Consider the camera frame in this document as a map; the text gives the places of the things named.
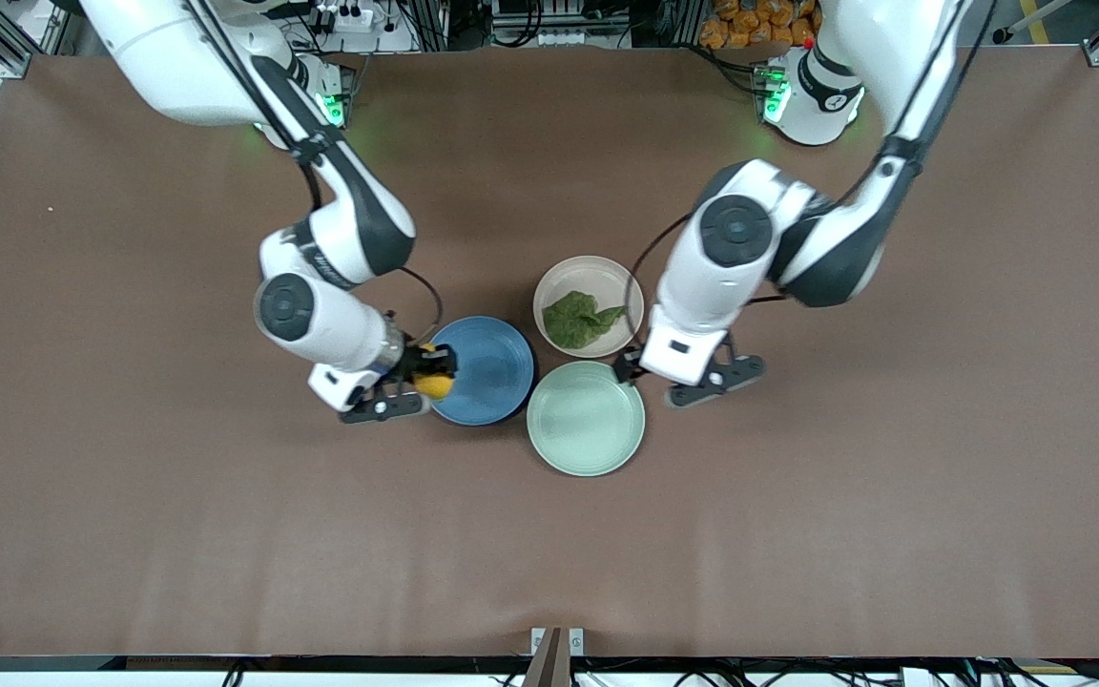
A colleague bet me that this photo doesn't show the orange items bag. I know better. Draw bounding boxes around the orange items bag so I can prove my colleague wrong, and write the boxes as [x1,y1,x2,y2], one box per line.
[699,0,822,49]

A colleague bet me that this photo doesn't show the green lettuce leaf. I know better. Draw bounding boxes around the green lettuce leaf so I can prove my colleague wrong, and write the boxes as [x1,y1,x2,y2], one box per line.
[542,291,627,349]

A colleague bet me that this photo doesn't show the mint green plate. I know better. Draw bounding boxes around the mint green plate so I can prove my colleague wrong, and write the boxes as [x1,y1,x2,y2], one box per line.
[527,361,647,477]

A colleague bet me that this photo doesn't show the blue plate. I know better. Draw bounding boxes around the blue plate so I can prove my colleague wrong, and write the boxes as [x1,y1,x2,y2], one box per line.
[421,316,537,427]

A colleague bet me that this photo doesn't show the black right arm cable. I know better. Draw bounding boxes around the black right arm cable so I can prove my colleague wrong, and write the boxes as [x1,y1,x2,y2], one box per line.
[400,267,445,346]

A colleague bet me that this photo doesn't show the beige plate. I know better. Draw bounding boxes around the beige plate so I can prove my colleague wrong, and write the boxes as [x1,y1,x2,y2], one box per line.
[532,256,646,360]

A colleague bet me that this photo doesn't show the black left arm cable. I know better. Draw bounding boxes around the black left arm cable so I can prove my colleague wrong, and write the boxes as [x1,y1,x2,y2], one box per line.
[624,212,698,352]

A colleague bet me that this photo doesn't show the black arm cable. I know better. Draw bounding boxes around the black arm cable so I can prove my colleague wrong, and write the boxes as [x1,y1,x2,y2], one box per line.
[400,267,445,346]
[624,212,698,352]

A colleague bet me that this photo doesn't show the white power strip with plugs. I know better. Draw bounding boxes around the white power strip with plugs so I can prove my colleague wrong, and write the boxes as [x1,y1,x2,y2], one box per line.
[306,0,388,34]

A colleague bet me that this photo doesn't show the yellow lemon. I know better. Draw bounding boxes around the yellow lemon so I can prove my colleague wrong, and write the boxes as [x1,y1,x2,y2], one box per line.
[413,343,456,400]

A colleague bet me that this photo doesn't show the white socket strip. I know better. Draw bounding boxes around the white socket strip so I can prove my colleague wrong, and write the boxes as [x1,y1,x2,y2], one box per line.
[492,25,585,49]

